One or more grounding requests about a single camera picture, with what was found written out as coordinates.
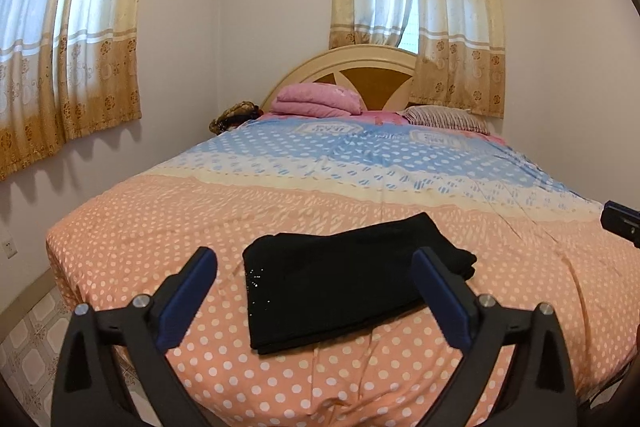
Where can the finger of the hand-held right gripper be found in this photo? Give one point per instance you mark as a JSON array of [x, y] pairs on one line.
[[622, 222]]

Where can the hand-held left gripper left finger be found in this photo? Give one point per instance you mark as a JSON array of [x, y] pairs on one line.
[[187, 302]]

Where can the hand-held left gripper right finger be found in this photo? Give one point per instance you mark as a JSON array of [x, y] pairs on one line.
[[440, 302]]

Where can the black pants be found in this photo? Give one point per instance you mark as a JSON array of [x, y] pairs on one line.
[[340, 287]]

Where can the polka dot bedspread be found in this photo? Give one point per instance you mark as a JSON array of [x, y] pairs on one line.
[[250, 217]]

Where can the striped pillow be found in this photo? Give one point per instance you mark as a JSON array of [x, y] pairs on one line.
[[445, 119]]

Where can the brown patterned bag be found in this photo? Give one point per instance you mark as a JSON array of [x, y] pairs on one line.
[[232, 117]]

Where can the pink bed sheet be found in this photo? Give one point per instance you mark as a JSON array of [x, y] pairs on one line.
[[385, 117]]

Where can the cream wooden headboard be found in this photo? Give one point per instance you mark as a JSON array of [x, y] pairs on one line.
[[380, 77]]

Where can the folded pink blanket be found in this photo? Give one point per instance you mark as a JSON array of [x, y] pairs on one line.
[[320, 99]]

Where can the cream curtain behind headboard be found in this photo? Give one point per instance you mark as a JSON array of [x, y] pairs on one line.
[[460, 32]]

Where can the cream side window curtain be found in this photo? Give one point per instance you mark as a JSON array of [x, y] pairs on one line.
[[75, 57]]

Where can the white wall socket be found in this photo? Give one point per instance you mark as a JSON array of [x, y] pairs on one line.
[[7, 248]]

